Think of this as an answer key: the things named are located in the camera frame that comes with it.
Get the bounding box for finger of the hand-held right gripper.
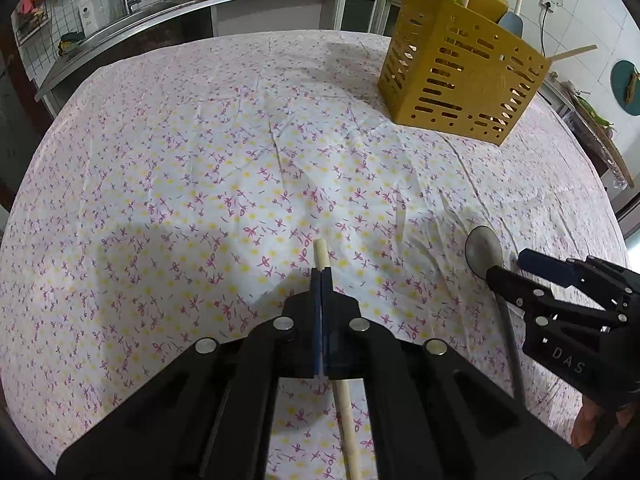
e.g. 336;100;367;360
485;265;613;341
516;249;640;311

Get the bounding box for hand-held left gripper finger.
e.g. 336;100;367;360
55;267;321;480
320;268;586;480

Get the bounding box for metal spoon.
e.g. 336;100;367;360
465;226;527;405

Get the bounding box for yellow slotted utensil holder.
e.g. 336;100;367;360
377;0;552;147

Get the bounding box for person's right forearm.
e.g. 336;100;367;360
570;395;608;451

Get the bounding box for plastic covered side table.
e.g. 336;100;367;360
550;80;636;191

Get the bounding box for green vegetables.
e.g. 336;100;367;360
575;90;614;129

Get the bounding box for floral tablecloth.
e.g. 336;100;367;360
0;30;628;480

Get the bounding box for kitchen counter cabinet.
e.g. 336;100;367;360
35;0;406;106

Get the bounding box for white soap bottle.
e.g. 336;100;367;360
77;0;99;36

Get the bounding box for round teal wall board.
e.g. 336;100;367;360
611;60;640;111

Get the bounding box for wire grid wall rack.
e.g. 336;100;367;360
12;0;51;43

